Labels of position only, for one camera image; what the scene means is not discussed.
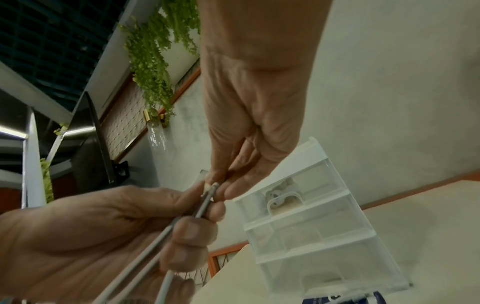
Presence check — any person's right hand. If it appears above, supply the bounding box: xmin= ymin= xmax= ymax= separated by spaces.
xmin=0 ymin=181 xmax=228 ymax=304

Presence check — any person's left hand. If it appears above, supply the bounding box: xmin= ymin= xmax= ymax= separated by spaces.
xmin=200 ymin=55 xmax=317 ymax=201

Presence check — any white cable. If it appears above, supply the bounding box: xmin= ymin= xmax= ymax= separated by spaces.
xmin=99 ymin=181 xmax=222 ymax=304

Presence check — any person's left forearm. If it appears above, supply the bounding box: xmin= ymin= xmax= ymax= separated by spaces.
xmin=196 ymin=0 xmax=334 ymax=71

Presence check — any trailing green plant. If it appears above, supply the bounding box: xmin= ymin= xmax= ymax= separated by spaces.
xmin=39 ymin=157 xmax=56 ymax=205

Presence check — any black monitor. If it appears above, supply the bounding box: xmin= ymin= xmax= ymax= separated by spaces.
xmin=69 ymin=90 xmax=129 ymax=194

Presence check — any white item in drawer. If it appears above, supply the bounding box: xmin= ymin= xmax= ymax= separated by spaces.
xmin=265 ymin=183 xmax=302 ymax=210

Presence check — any hanging green plant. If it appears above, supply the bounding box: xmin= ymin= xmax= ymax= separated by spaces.
xmin=119 ymin=0 xmax=203 ymax=126

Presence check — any clear plastic mini drawer unit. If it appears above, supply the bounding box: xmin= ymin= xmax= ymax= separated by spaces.
xmin=232 ymin=136 xmax=411 ymax=299

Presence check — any glass wall lamp brass mount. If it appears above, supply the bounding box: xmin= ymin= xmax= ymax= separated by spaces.
xmin=144 ymin=108 xmax=170 ymax=150

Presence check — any wood-framed lattice wall panel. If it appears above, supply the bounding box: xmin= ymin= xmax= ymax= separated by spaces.
xmin=99 ymin=64 xmax=203 ymax=162
xmin=208 ymin=241 xmax=250 ymax=287

